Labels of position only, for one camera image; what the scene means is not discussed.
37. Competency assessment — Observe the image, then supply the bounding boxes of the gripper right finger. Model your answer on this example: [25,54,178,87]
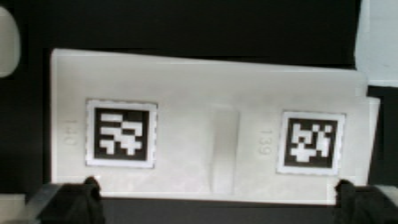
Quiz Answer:
[334,180,398,224]

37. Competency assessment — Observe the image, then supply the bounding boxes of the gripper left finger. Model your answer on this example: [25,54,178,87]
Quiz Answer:
[25,176,105,224]

